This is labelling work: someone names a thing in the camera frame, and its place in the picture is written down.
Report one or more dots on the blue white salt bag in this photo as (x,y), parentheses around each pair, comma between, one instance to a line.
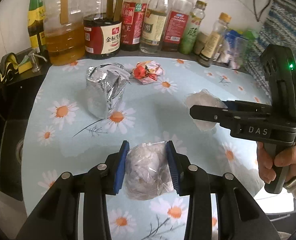
(234,48)

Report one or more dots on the large cooking oil jug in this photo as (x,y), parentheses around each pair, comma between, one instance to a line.
(64,34)

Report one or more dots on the crumpled silver foil bag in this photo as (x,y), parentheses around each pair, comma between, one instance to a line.
(105,85)

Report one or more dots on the person's right hand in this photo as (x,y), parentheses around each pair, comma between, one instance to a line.
(265,163)

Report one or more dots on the soy sauce jug red label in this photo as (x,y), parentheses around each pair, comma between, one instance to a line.
(102,27)

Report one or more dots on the dark sauce bottle red label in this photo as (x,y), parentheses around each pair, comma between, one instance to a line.
(132,15)

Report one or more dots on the clear vinegar bottle yellow cap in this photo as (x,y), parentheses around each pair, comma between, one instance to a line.
(153,26)

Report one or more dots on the yellow sponge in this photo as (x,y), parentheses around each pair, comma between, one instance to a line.
(24,65)

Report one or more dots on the white tissue plastic bag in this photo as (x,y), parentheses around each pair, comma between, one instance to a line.
(206,103)

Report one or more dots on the black sink basin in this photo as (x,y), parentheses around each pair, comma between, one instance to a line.
(16,102)

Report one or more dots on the small brown jar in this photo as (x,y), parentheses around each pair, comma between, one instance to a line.
(201,39)

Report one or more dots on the clear bag with tissue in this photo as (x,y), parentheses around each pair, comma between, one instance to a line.
(147,173)

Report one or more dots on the pink red crumpled wrapper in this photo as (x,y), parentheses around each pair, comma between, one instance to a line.
(147,72)

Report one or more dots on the black yellow cloth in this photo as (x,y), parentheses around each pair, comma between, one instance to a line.
(8,68)

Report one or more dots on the green pepper oil bottle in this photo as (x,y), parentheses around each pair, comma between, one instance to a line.
(189,36)

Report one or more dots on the green yellow cap bottle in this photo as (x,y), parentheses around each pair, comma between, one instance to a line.
(36,15)

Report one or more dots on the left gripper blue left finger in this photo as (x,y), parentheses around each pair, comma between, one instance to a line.
(119,166)

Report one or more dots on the soap dispenser pump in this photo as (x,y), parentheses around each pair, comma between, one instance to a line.
(34,59)

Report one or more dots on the small sesame oil bottle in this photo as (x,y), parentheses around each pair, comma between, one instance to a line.
(214,40)

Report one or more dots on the bottle with red blue label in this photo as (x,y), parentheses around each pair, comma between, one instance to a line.
(176,21)

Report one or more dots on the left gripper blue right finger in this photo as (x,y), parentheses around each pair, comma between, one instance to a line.
(174,165)

